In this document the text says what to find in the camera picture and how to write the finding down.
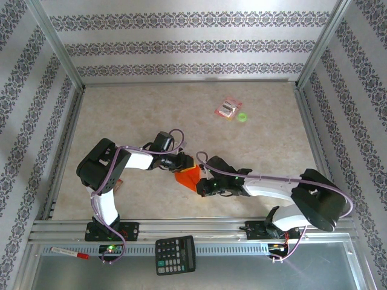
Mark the aluminium profile frame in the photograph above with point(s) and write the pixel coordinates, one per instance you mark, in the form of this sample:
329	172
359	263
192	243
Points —
196	225

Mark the white marker with red cap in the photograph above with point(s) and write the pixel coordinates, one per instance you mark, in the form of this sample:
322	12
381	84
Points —
65	252

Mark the orange paper sheet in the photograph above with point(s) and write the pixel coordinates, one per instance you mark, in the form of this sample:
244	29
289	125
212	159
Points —
189	179

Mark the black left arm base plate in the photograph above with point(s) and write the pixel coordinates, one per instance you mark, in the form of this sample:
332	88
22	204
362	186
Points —
133	231

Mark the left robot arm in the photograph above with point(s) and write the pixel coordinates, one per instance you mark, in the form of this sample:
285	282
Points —
139	160

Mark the black calculator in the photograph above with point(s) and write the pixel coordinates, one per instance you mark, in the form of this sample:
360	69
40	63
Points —
175	255

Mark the sheet metal tray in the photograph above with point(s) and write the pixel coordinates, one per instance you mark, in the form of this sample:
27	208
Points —
242	272

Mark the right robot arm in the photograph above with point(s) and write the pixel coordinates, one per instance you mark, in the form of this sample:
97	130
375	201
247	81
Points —
266	187

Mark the red blister pack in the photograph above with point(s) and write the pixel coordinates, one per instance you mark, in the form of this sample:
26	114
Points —
228	108

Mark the red packet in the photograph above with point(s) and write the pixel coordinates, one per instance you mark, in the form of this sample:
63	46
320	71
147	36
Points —
120	185

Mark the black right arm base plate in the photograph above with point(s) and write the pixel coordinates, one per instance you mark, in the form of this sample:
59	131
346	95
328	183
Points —
252	231

